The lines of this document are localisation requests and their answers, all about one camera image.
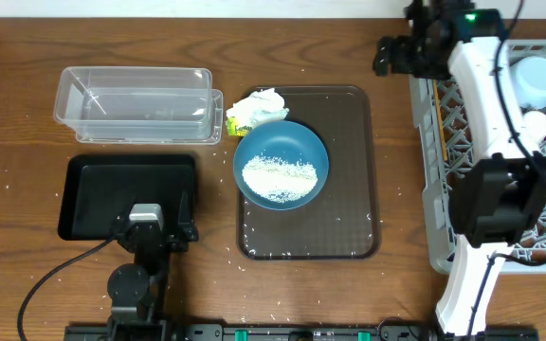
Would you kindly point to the brown serving tray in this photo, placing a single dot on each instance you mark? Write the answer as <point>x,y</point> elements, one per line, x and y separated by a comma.
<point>341,223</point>

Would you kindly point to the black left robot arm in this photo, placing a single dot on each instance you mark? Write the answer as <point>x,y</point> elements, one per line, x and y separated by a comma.
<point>137,289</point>

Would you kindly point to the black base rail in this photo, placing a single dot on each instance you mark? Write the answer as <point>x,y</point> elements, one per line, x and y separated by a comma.
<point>212,332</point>

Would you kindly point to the yellow green snack wrapper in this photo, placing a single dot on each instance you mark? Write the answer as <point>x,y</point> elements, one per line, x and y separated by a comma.
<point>235,129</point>

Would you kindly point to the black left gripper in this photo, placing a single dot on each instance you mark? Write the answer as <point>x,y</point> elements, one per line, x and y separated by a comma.
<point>191,230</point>

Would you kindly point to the dark blue plate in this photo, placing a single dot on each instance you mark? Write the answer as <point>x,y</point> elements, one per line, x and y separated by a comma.
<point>285,142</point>

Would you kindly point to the crumpled white paper napkin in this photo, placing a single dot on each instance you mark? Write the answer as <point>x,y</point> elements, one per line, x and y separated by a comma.
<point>259,107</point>

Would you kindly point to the clear plastic bin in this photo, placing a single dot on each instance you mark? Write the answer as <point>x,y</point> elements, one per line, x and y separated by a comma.
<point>140,105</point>

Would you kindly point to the black plastic tray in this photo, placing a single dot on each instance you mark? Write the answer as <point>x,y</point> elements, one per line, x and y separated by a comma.
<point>100,188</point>

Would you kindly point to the light blue bowl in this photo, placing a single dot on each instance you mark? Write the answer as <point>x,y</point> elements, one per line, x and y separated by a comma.
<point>528,77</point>

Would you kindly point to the pile of white rice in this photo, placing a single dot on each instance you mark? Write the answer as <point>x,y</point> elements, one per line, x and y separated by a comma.
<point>277,180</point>

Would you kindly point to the white plastic cup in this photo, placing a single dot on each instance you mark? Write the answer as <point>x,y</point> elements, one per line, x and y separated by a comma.
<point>535,122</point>

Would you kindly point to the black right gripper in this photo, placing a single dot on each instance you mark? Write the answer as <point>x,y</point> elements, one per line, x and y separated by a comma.
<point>400,46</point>

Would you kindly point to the grey dishwasher rack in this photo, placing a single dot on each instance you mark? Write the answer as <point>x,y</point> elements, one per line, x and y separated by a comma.
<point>441,175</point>

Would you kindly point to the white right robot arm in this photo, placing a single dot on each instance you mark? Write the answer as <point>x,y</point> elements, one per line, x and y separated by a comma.
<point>503,195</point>

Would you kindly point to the orange chopstick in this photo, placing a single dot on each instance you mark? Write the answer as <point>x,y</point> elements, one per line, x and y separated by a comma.
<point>439,118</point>

